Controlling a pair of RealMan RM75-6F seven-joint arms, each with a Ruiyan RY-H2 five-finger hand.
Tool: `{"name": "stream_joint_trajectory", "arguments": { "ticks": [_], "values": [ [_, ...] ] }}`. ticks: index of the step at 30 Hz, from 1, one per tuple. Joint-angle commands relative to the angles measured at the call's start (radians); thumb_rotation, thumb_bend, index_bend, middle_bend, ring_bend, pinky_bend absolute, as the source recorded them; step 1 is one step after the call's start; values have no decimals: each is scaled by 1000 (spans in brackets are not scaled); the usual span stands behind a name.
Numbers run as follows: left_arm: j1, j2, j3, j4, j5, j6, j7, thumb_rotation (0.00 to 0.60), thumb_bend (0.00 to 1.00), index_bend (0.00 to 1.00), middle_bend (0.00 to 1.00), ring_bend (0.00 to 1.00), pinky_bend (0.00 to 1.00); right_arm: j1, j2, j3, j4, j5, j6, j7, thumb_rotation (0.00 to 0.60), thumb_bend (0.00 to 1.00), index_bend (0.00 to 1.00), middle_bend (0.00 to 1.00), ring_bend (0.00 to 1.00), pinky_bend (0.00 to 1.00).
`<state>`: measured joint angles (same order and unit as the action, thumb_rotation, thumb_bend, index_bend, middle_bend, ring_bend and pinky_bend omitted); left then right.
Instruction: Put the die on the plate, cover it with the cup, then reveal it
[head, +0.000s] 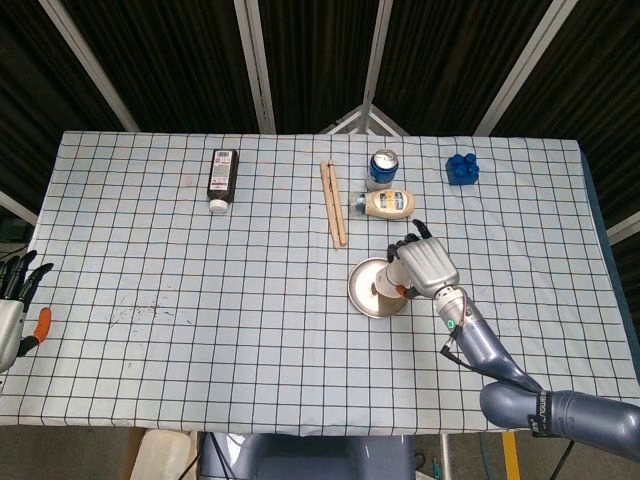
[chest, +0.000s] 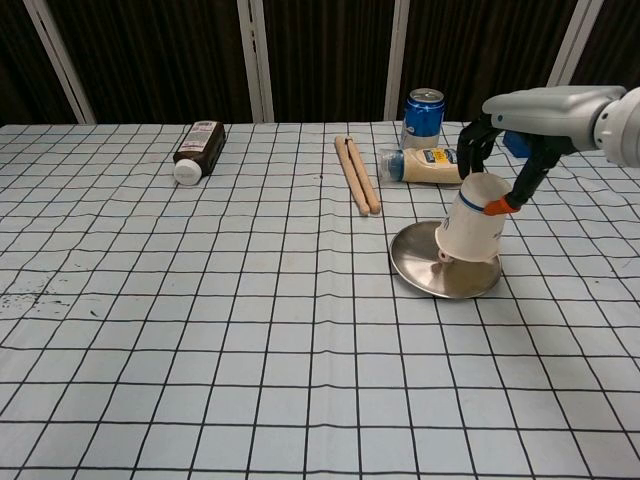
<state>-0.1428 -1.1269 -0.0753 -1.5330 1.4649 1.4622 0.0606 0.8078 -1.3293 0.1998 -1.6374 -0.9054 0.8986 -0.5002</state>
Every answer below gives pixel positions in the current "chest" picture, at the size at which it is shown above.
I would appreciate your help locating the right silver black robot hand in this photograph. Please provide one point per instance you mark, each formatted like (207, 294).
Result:
(550, 110)

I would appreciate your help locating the white paper cup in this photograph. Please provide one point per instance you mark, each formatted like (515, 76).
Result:
(472, 230)

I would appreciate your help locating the white die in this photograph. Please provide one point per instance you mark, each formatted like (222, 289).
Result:
(444, 257)

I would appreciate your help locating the silver metal plate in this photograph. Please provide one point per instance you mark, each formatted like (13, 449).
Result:
(420, 260)

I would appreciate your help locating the blue toy building block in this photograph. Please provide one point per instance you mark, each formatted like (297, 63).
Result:
(515, 145)

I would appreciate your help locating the blue soda can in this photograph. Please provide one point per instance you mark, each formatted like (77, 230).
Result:
(424, 120)

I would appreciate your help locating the mayonnaise squeeze bottle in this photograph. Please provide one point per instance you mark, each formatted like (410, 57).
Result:
(425, 165)

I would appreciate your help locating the brown bottle white cap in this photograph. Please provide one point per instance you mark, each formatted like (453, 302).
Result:
(200, 147)

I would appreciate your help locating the light blue checkered tablecloth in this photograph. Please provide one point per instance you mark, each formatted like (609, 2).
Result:
(200, 325)

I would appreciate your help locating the white metal frame post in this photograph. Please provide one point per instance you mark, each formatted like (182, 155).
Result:
(255, 60)
(60, 60)
(397, 50)
(570, 45)

